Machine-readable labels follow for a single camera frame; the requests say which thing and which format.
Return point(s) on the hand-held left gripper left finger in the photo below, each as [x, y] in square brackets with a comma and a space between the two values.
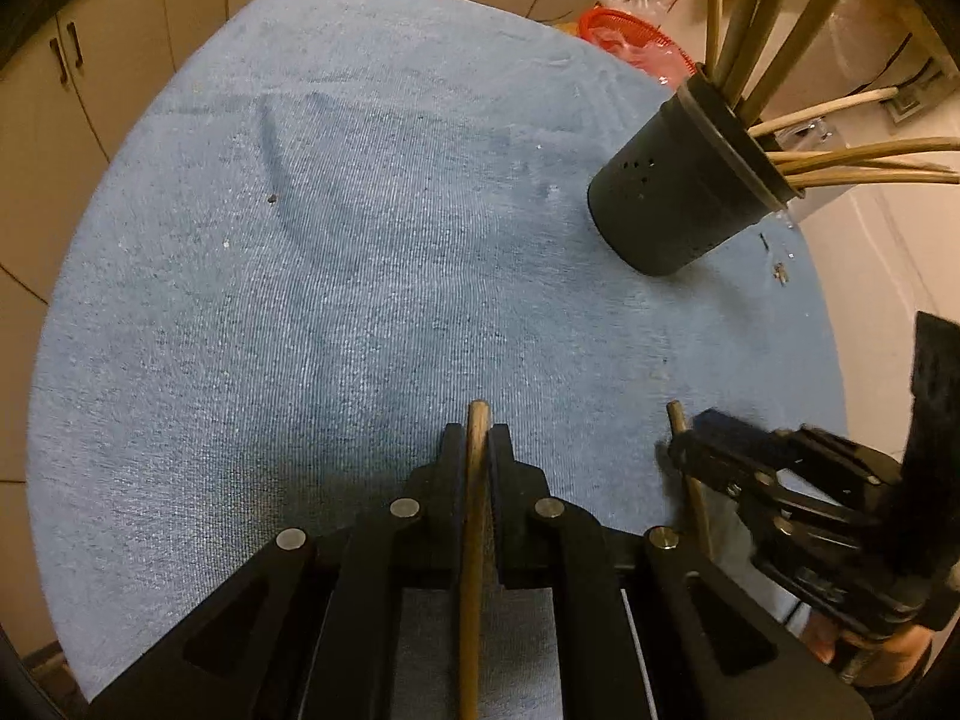
[450, 480]

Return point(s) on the red plastic basket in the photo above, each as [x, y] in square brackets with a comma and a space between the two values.
[637, 26]

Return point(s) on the black kitchen countertop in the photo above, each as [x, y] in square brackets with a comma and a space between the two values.
[30, 7]

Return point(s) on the bunch of wooden chopsticks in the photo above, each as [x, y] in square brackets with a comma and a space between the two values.
[862, 177]

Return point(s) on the clear plastic container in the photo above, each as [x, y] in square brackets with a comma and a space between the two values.
[806, 131]

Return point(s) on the person's right hand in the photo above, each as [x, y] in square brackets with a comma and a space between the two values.
[911, 652]

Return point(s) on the blue towel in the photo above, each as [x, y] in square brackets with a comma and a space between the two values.
[300, 277]

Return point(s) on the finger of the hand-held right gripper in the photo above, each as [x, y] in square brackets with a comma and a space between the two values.
[720, 469]
[750, 435]

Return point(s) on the wall power socket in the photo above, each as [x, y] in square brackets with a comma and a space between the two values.
[915, 94]

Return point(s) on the clear plastic bags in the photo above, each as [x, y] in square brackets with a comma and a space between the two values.
[877, 37]

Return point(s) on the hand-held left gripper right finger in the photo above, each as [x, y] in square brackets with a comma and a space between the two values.
[504, 480]

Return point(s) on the black utensil holder cup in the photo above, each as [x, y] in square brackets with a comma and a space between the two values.
[660, 195]

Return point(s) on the beige kitchen cabinets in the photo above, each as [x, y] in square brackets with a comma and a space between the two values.
[112, 15]

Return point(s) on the long wooden chopstick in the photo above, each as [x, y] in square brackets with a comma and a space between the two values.
[701, 517]
[472, 615]

